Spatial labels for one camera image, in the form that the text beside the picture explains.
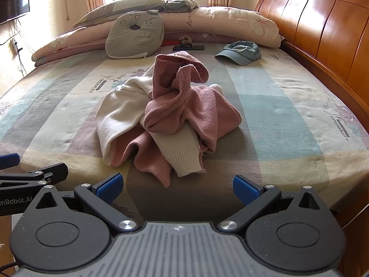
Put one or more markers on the wooden bed headboard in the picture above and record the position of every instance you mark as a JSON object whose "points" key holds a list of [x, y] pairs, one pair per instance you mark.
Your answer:
{"points": [[317, 20]]}

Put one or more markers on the grey patterned pillow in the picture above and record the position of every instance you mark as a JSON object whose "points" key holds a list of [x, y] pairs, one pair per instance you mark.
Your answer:
{"points": [[121, 8]]}

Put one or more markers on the black wall television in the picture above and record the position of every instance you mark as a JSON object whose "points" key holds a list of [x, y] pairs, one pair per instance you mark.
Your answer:
{"points": [[13, 4]]}

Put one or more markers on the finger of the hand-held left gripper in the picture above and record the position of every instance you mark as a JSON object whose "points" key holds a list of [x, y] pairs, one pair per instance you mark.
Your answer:
{"points": [[43, 174], [8, 160]]}

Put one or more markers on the blue baseball cap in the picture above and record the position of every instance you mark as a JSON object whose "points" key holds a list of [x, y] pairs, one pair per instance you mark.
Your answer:
{"points": [[242, 56]]}

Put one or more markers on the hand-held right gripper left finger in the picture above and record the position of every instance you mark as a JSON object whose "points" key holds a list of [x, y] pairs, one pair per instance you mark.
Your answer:
{"points": [[111, 187]]}

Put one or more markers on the white power strip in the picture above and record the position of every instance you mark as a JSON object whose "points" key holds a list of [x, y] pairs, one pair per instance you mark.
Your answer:
{"points": [[16, 46]]}

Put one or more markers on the folded floral quilt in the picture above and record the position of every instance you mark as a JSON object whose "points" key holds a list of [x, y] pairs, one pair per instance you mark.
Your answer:
{"points": [[230, 26]]}

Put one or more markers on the grey cat-face cushion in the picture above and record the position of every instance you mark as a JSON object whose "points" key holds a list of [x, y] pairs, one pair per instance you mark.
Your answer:
{"points": [[132, 34]]}

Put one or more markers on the pink and white sweater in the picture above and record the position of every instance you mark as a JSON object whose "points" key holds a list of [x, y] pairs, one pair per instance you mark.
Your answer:
{"points": [[173, 106]]}

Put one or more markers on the black phone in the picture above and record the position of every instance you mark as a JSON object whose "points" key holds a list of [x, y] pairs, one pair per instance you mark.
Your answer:
{"points": [[196, 48]]}

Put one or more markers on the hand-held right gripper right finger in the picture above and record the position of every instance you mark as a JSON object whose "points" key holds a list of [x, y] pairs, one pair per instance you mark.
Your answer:
{"points": [[245, 189]]}

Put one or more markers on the grey-green folded garment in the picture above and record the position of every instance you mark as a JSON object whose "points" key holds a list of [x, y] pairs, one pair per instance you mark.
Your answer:
{"points": [[181, 5]]}

